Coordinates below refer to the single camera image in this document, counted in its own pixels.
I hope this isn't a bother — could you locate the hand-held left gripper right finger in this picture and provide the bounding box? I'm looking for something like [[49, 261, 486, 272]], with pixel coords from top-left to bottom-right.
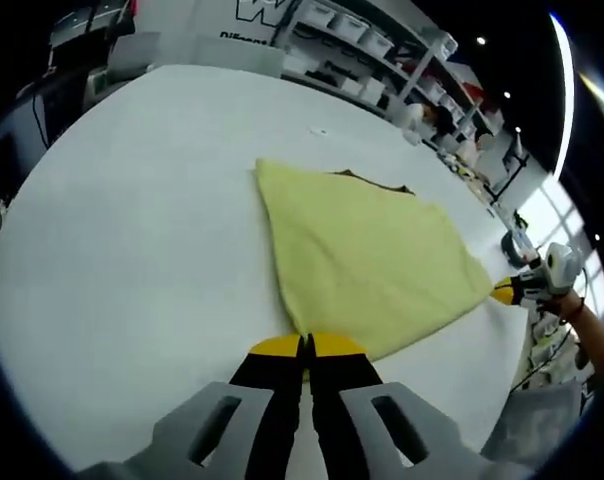
[[305, 332, 466, 474]]

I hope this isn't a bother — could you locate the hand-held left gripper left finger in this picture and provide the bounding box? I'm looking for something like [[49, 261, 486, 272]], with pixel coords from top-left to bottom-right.
[[151, 333, 306, 474]]

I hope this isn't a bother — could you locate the yellow long-sleeved garment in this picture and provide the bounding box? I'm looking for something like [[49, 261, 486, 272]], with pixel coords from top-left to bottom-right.
[[251, 158, 496, 363]]

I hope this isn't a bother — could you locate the person's right hand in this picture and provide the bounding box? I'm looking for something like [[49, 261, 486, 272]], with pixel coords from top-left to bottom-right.
[[544, 294, 582, 322]]

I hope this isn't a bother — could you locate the black headset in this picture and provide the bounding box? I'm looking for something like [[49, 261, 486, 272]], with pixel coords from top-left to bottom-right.
[[500, 228, 540, 264]]

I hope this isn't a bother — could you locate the bright window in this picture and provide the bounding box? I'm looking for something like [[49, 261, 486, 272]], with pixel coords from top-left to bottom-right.
[[516, 174, 604, 321]]

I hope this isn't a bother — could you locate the black stand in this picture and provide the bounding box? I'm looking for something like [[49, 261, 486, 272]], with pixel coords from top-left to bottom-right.
[[491, 147, 531, 202]]

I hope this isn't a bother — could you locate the ceiling light strip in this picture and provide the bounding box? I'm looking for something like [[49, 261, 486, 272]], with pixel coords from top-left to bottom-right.
[[548, 12, 577, 177]]

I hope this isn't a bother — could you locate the white shelf unit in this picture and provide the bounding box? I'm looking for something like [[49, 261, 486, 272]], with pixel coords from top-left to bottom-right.
[[281, 0, 504, 147]]

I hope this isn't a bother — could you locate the row of white storage boxes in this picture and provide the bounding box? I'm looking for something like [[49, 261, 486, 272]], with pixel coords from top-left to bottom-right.
[[301, 4, 484, 132]]

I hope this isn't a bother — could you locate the grey chair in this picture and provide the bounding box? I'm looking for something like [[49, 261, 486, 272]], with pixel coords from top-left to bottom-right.
[[105, 31, 162, 85]]

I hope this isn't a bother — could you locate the white pillar with lettering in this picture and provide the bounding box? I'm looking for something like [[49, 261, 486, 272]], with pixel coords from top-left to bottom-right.
[[134, 0, 303, 77]]

